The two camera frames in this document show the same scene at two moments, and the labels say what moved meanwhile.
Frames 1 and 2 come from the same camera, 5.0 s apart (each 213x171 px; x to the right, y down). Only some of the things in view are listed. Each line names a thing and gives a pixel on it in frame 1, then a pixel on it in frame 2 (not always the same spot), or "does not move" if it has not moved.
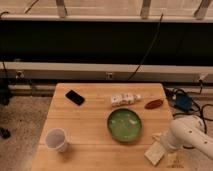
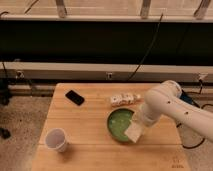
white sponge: (154, 153) to (135, 130)
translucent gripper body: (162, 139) to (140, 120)
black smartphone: (75, 97) does not move
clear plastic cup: (56, 139) does not move
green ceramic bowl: (124, 125) does not move
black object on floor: (5, 133) does not move
